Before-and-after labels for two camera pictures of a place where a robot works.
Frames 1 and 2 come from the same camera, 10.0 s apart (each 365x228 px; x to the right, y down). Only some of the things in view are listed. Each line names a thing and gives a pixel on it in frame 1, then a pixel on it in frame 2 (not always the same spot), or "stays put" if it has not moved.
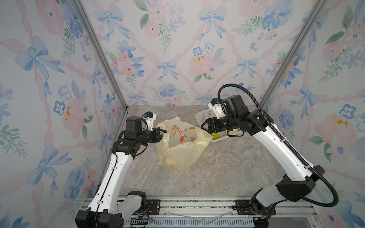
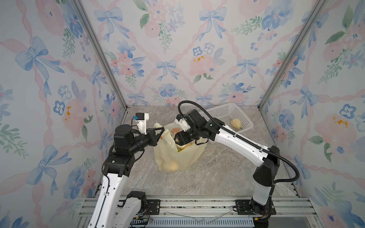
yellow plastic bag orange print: [183, 146] stays put
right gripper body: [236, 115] → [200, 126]
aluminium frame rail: [210, 212] stays put
